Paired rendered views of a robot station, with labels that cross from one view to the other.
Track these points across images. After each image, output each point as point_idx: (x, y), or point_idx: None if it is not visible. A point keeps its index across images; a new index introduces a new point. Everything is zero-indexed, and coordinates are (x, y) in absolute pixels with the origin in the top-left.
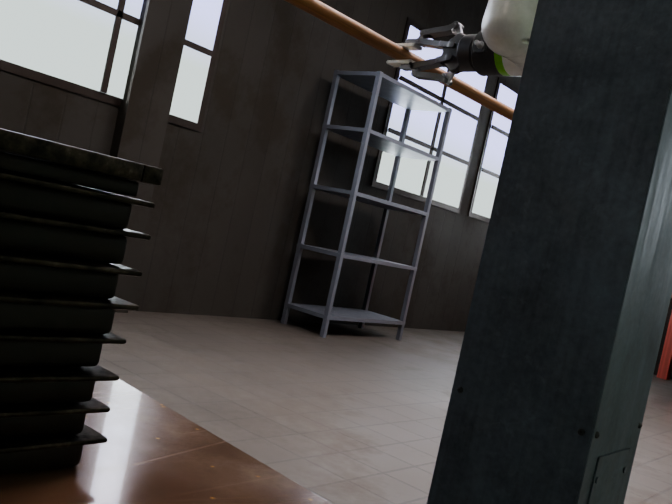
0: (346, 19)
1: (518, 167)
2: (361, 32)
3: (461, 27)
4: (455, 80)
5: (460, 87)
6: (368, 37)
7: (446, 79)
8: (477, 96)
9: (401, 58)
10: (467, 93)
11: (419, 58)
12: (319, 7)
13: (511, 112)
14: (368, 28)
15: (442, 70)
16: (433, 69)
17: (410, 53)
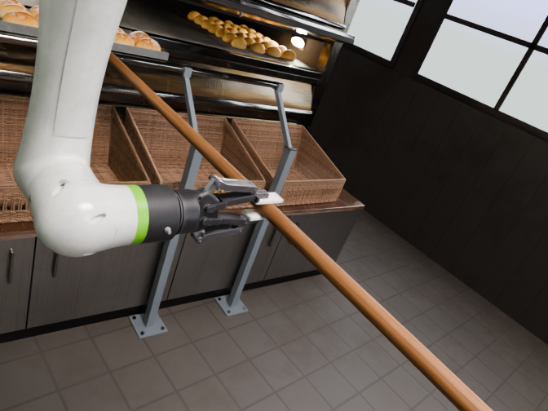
0: (206, 153)
1: None
2: (217, 168)
3: (212, 182)
4: (323, 269)
5: (333, 284)
6: (223, 174)
7: (191, 233)
8: (367, 317)
9: (255, 208)
10: (349, 301)
11: (273, 216)
12: (189, 139)
13: (461, 407)
14: (227, 166)
15: (306, 245)
16: (289, 237)
17: (262, 206)
